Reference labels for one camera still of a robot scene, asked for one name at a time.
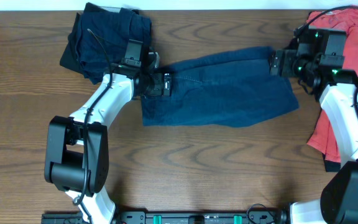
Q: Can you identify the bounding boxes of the navy blue denim shorts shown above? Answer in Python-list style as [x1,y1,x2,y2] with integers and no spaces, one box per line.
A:
[141,47,299,128]

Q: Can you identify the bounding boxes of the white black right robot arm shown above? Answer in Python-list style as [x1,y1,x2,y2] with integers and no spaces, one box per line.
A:
[270,42,358,223]

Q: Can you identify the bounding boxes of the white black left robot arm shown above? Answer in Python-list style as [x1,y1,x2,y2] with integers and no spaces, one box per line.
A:
[42,52,172,223]

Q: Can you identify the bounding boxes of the red shirt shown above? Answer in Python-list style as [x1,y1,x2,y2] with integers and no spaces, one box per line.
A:
[306,9,358,158]

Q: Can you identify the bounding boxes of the folded navy garment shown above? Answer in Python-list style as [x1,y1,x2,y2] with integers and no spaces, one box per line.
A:
[71,7,152,85]

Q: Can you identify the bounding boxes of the black garment under pile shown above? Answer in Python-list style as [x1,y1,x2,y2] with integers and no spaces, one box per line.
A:
[323,154,341,172]

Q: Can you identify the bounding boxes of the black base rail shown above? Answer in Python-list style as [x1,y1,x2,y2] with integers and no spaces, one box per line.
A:
[40,209,291,224]

